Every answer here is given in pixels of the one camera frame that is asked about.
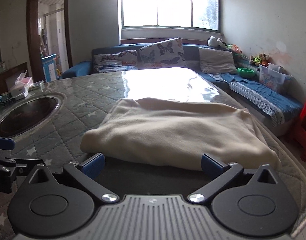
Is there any cream sweatshirt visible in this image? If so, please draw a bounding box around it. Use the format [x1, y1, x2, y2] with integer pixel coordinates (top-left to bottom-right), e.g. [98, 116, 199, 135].
[80, 98, 281, 171]

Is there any black induction cooktop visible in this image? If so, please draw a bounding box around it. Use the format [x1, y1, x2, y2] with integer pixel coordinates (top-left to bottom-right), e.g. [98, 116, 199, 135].
[0, 95, 63, 139]

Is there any white tissue box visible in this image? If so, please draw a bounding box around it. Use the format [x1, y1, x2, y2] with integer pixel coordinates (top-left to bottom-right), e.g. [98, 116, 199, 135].
[10, 72, 33, 98]

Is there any dark wooden cabinet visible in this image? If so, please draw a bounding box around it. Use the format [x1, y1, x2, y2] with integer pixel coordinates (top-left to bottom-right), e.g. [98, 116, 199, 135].
[0, 12, 30, 98]

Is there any green card box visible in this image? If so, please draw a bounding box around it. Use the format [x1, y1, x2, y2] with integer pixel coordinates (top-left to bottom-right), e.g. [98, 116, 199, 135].
[28, 81, 45, 91]

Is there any blue white small cabinet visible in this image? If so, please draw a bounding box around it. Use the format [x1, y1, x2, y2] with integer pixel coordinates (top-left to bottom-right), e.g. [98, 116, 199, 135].
[41, 54, 57, 82]

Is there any quilted star tablecloth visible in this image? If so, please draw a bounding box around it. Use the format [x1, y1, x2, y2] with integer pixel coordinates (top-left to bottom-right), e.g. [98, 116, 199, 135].
[0, 68, 306, 240]

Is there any clear plastic storage box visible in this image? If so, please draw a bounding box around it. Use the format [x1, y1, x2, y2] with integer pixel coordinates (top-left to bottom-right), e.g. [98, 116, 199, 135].
[259, 65, 293, 94]

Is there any green bowl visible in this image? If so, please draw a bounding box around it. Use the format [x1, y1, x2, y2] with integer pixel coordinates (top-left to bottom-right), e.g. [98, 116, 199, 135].
[237, 68, 256, 79]

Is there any blue sofa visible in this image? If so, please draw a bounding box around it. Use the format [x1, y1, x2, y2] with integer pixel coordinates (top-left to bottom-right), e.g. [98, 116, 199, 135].
[62, 44, 303, 136]

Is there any plush toys pile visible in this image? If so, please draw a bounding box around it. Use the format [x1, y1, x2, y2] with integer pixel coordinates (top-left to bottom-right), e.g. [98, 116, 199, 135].
[249, 54, 270, 67]

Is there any grey plain pillow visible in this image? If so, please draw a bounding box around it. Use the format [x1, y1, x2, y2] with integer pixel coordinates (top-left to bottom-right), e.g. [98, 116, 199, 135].
[199, 47, 238, 74]

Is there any butterfly pillow lying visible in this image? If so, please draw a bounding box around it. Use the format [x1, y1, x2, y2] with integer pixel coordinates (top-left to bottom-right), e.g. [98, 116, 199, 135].
[93, 50, 138, 73]

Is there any panda plush toy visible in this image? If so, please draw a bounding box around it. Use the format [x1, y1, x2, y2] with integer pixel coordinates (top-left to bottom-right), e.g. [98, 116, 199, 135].
[207, 36, 226, 48]

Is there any butterfly pillow upright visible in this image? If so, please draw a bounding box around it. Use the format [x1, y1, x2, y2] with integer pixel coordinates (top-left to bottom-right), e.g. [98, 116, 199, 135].
[139, 37, 187, 68]

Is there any window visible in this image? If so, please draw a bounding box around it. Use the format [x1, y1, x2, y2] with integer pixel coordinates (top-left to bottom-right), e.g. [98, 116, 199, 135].
[121, 0, 220, 32]

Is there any teal black strap device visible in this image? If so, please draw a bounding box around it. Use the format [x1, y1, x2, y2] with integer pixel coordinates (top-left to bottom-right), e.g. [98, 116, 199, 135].
[0, 93, 15, 105]

